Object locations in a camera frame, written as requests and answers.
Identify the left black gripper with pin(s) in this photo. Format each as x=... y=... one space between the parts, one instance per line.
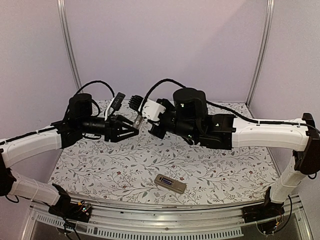
x=113 y=128

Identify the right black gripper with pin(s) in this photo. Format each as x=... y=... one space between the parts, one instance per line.
x=158 y=133

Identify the remote battery cover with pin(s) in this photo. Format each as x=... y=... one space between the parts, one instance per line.
x=138 y=122

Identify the white remote control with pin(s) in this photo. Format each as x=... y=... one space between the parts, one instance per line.
x=177 y=186

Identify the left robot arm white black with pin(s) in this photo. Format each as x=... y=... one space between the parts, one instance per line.
x=79 y=120

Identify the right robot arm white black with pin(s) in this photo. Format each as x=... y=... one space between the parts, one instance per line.
x=188 y=118

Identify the floral patterned table mat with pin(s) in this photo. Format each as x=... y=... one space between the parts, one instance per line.
x=125 y=171

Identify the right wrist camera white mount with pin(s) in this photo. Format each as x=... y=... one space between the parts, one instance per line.
x=150 y=111

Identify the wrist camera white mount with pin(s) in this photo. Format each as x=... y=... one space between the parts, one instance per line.
x=150 y=111
x=114 y=105

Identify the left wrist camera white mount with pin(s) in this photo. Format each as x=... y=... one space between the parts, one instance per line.
x=114 y=105

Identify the front aluminium rail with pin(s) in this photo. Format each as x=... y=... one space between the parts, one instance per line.
x=120 y=220

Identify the left aluminium frame post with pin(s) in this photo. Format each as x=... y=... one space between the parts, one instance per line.
x=62 y=12

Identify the aluminium frame post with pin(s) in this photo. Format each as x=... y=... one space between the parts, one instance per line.
x=262 y=51
x=62 y=12

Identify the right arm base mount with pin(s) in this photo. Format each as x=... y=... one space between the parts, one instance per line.
x=262 y=211

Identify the right aluminium frame post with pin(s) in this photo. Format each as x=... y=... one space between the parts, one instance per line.
x=262 y=51

